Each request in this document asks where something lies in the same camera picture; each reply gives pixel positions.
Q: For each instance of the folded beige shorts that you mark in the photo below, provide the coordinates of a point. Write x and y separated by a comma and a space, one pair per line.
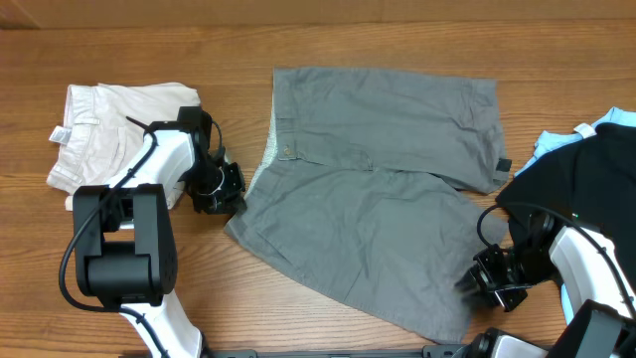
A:
98, 144

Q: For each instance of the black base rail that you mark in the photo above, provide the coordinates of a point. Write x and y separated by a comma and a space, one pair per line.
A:
429, 351

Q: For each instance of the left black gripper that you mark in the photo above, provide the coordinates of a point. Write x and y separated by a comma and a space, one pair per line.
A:
233, 193

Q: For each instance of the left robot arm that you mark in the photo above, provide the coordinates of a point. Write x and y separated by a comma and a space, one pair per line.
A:
122, 258

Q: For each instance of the black shirt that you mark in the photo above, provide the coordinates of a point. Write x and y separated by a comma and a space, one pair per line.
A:
593, 179

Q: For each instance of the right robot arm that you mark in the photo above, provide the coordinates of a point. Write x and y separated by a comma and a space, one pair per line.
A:
595, 291

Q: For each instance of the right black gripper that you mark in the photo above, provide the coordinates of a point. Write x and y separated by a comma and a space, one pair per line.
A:
484, 273

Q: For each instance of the grey shorts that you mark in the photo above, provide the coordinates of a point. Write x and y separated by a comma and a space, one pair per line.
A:
363, 191

